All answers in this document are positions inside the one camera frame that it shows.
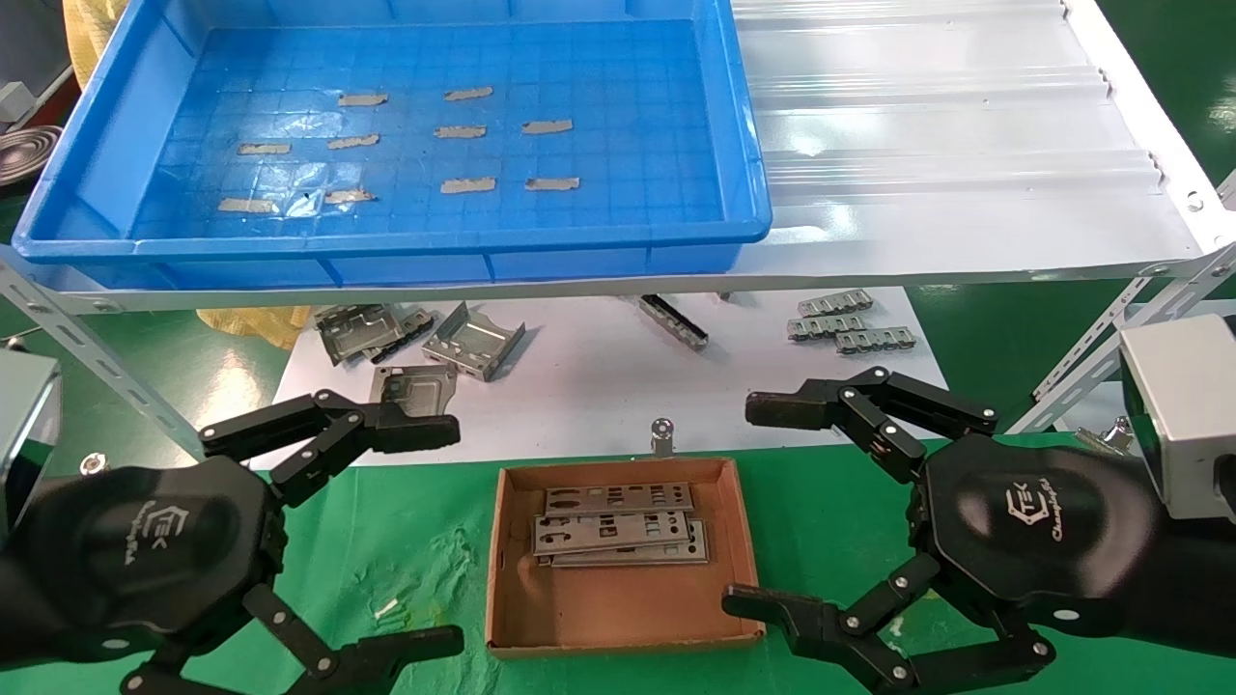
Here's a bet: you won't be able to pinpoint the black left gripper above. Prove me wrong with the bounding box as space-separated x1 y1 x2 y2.
19 389 466 695

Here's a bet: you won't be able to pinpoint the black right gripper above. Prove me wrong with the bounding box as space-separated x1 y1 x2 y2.
721 365 1162 695

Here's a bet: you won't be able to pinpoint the silver IO shield plate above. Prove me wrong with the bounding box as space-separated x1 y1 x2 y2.
544 482 695 518
532 510 692 558
550 521 711 569

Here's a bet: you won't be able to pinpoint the brown cardboard box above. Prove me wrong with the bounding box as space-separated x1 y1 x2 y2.
486 457 767 660

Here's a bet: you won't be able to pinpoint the blue plastic tray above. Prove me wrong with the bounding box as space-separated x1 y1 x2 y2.
14 0 775 291

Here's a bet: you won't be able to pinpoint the green table cloth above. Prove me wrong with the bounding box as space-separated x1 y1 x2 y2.
0 434 1236 695

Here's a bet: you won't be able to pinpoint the grey stamped metal plate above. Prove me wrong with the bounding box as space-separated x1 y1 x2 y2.
315 304 408 367

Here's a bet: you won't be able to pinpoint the yellow plastic bag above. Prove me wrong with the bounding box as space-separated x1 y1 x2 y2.
198 307 312 350

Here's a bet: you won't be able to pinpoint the long narrow metal bar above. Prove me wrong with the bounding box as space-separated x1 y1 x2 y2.
632 294 711 351

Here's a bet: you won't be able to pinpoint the white board panel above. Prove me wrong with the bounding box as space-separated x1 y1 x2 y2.
275 288 952 471

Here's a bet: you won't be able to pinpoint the perforated steel angle brace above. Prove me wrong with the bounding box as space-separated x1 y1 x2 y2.
1004 241 1236 435
0 259 206 455

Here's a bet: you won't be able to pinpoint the white corrugated metal shelf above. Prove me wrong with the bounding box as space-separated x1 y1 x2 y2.
0 0 1236 320

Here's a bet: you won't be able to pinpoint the dark coiled roll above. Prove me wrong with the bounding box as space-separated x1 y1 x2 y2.
0 125 65 189

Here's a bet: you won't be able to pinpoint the yellow woven sack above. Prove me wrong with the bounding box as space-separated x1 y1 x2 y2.
63 0 131 93

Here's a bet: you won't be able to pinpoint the flat rectangular metal bracket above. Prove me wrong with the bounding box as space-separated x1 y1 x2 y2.
370 364 460 418

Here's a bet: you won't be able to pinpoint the small slotted metal bracket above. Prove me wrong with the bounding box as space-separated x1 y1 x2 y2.
836 327 918 355
798 290 875 318
787 314 867 342

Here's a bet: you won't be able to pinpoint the dark small metal bracket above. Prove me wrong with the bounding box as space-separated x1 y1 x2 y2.
386 309 437 364

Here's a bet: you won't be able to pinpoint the folded metal cage bracket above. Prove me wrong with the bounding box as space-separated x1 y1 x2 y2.
422 302 527 382

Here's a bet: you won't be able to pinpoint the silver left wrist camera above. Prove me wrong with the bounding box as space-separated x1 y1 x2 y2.
0 349 64 542

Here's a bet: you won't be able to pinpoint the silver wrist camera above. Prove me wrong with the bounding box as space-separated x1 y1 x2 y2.
1118 314 1236 527
0 349 64 542

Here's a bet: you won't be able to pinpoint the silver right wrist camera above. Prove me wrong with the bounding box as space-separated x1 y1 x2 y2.
1118 314 1236 527

